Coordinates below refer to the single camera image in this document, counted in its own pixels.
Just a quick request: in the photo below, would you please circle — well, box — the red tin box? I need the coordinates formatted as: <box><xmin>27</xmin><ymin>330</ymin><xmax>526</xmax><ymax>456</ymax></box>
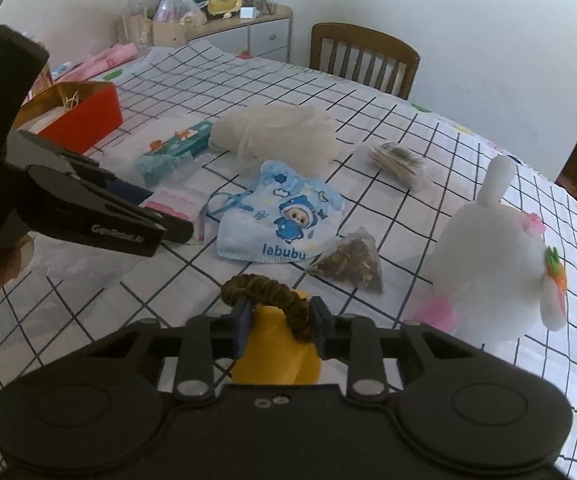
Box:
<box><xmin>18</xmin><ymin>81</ymin><xmax>124</xmax><ymax>156</ymax></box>

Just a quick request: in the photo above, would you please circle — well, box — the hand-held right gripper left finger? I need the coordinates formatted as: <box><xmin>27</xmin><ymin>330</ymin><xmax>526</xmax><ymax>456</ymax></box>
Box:
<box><xmin>118</xmin><ymin>301</ymin><xmax>252</xmax><ymax>404</ymax></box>

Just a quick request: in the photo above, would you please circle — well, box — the teal tissue packet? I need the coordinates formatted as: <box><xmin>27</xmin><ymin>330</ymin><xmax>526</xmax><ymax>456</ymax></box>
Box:
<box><xmin>136</xmin><ymin>121</ymin><xmax>214</xmax><ymax>186</ymax></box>

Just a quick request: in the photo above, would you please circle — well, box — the wooden chair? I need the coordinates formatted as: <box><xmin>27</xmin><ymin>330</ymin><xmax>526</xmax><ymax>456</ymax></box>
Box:
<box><xmin>309</xmin><ymin>22</ymin><xmax>420</xmax><ymax>101</ymax></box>

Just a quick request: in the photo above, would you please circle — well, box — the brown hair scrunchie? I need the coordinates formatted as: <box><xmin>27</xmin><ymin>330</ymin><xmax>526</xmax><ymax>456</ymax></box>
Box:
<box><xmin>221</xmin><ymin>274</ymin><xmax>315</xmax><ymax>346</ymax></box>

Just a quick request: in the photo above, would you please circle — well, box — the yellow duck toy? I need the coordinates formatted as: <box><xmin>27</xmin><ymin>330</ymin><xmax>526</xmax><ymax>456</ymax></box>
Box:
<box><xmin>231</xmin><ymin>305</ymin><xmax>324</xmax><ymax>387</ymax></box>

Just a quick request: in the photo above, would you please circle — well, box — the clear packet of sticks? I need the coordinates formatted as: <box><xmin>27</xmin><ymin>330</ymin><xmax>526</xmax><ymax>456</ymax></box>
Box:
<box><xmin>368</xmin><ymin>141</ymin><xmax>436</xmax><ymax>192</ymax></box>

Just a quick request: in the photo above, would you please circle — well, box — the pyramid tea bag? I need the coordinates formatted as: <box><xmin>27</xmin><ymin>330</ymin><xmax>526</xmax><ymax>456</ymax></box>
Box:
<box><xmin>308</xmin><ymin>227</ymin><xmax>385</xmax><ymax>295</ymax></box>

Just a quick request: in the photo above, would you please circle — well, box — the wooden cabinet with white drawers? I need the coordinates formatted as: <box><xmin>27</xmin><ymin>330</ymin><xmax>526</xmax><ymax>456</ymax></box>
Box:
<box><xmin>188</xmin><ymin>5</ymin><xmax>293</xmax><ymax>66</ymax></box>

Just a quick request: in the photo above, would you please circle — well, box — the yellow box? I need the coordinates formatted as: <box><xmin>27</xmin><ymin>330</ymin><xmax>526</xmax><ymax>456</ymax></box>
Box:
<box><xmin>206</xmin><ymin>0</ymin><xmax>242</xmax><ymax>18</ymax></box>

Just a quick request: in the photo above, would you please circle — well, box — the wooden desktop organizer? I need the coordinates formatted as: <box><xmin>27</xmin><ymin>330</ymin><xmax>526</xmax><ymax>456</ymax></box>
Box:
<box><xmin>118</xmin><ymin>12</ymin><xmax>189</xmax><ymax>48</ymax></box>

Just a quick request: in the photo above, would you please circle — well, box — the pink plastic packet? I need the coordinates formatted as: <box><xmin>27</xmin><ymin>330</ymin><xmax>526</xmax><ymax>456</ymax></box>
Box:
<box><xmin>143</xmin><ymin>185</ymin><xmax>206</xmax><ymax>246</ymax></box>

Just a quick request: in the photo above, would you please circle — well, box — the white plush rabbit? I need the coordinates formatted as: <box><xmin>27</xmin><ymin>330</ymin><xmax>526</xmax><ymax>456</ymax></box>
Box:
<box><xmin>403</xmin><ymin>154</ymin><xmax>569</xmax><ymax>346</ymax></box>

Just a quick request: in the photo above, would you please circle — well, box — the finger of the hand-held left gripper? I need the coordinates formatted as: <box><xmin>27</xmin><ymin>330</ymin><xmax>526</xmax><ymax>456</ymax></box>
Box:
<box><xmin>102</xmin><ymin>176</ymin><xmax>154</xmax><ymax>206</ymax></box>
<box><xmin>141</xmin><ymin>205</ymin><xmax>195</xmax><ymax>244</ymax></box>

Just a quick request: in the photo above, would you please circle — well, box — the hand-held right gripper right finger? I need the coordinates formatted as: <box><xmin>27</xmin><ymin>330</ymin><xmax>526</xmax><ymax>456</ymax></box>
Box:
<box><xmin>311</xmin><ymin>297</ymin><xmax>451</xmax><ymax>404</ymax></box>

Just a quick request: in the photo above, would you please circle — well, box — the clear plastic bag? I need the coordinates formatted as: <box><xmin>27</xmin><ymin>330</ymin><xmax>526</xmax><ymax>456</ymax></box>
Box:
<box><xmin>153</xmin><ymin>0</ymin><xmax>204</xmax><ymax>23</ymax></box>

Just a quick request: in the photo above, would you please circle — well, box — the blue cartoon face mask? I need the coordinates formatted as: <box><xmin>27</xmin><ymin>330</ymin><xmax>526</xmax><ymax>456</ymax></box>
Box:
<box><xmin>206</xmin><ymin>160</ymin><xmax>348</xmax><ymax>261</ymax></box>

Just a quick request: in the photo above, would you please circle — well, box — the pink printed cloth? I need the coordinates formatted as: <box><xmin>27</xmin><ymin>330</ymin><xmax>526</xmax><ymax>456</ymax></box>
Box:
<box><xmin>68</xmin><ymin>42</ymin><xmax>139</xmax><ymax>83</ymax></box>

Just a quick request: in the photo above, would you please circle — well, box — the white mesh cloth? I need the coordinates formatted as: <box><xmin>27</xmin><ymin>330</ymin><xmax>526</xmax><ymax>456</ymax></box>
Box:
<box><xmin>208</xmin><ymin>104</ymin><xmax>339</xmax><ymax>173</ymax></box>

